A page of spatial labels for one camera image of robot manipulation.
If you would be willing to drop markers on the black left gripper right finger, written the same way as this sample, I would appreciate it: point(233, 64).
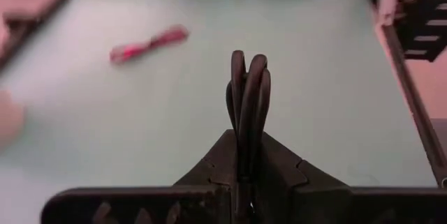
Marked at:
point(349, 206)

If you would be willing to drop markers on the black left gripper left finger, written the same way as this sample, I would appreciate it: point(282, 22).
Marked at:
point(139, 206)

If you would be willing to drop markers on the green table mat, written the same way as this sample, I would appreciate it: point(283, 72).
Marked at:
point(314, 77)

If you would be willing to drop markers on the black rack with white labels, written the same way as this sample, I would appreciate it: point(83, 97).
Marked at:
point(415, 14)

